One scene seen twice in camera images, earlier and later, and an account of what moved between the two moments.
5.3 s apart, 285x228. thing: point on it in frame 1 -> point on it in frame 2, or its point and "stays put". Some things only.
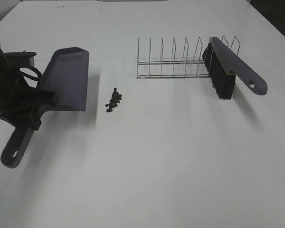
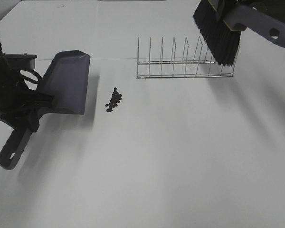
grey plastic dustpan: [66, 73] stays put
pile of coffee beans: [116, 97] stays put
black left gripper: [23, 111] stays put
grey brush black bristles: [224, 65] -> [221, 22]
